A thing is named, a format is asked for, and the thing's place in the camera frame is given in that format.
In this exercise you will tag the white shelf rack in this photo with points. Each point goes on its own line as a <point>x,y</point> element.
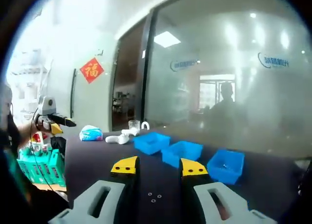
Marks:
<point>29,72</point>

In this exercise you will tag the blue white tissue pack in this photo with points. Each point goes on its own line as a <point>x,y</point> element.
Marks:
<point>90,133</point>

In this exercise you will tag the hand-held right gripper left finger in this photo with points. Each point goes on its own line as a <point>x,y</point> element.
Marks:
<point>85,202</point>

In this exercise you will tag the blue plastic bin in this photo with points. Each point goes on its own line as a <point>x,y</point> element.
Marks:
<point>151,144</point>
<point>175,155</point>
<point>224,172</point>

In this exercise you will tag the black bag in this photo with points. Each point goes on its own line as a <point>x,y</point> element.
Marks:
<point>58,146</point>

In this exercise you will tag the blue logo glass sticker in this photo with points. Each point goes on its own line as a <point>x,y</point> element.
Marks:
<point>185,65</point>
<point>273,61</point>

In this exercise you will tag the red diamond wall decoration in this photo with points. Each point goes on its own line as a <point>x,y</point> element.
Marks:
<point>92,70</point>

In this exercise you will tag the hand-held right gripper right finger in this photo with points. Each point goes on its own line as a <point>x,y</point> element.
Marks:
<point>234,204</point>

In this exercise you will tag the clear glass mug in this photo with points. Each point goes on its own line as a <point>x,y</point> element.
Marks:
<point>134,124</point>

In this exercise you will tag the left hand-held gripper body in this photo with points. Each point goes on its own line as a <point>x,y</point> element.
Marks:
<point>46,105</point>

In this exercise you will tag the red white box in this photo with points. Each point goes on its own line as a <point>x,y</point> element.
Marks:
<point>39,141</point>

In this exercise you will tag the person's left hand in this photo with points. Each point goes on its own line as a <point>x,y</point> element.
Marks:
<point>39,123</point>

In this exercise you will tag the stack of teal boxes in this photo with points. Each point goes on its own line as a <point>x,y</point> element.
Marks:
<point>44,168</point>

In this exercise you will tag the ceiling light panel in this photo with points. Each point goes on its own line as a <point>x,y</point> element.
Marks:
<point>167,39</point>

